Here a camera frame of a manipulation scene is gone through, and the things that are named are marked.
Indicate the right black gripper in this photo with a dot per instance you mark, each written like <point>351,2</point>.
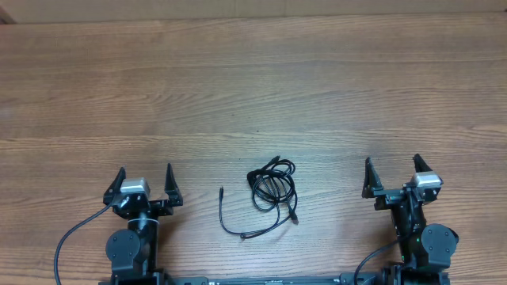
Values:
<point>388,196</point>

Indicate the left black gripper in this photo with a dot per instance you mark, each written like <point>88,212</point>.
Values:
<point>165,208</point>

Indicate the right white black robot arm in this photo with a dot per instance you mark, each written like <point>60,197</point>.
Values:
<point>426,249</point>

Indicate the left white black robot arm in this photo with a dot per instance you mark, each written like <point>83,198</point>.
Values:
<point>133,251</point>

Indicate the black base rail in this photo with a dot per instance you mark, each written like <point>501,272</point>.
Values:
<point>342,279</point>

